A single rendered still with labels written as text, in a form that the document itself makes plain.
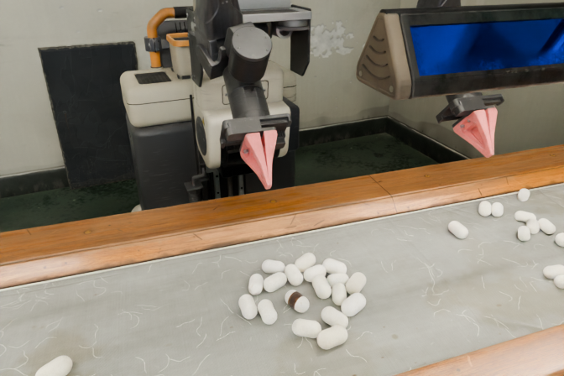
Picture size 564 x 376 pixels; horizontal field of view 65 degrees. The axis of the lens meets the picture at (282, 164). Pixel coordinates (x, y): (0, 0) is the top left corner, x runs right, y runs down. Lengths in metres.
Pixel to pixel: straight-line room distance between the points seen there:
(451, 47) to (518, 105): 2.00
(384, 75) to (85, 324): 0.46
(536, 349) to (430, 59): 0.34
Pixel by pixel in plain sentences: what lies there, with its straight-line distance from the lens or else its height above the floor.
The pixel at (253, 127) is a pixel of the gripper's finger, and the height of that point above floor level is 0.93.
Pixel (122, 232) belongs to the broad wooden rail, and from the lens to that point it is 0.74.
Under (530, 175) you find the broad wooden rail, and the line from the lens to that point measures 1.00.
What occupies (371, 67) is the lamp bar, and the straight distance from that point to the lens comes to 0.43.
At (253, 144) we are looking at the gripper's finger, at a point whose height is 0.91.
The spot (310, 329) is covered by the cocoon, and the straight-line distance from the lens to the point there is 0.55.
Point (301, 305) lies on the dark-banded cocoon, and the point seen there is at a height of 0.76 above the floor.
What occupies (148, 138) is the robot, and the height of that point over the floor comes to 0.66.
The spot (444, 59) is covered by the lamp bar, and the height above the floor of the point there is 1.07.
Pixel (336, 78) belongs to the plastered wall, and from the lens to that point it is 2.91.
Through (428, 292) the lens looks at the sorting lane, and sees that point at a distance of 0.65.
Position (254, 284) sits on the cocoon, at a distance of 0.61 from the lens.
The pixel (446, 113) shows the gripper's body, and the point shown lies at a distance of 0.84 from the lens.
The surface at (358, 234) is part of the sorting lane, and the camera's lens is 0.74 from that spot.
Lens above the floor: 1.16
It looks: 26 degrees down
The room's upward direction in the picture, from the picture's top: straight up
